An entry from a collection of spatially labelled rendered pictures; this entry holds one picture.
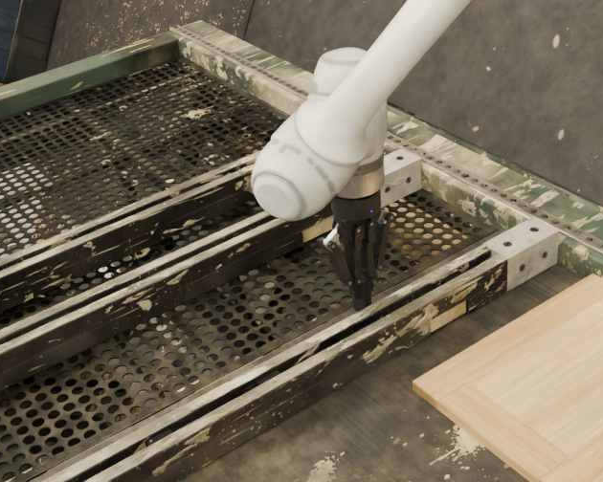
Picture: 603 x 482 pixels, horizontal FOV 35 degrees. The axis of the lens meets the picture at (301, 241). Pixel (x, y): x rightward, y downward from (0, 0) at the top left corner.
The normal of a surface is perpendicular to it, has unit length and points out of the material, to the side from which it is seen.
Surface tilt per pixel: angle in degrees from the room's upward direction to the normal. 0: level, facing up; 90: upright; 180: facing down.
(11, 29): 90
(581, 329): 56
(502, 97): 0
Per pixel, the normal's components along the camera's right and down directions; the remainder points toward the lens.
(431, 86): -0.72, -0.15
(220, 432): 0.58, 0.41
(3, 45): 0.66, 0.17
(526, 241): -0.09, -0.83
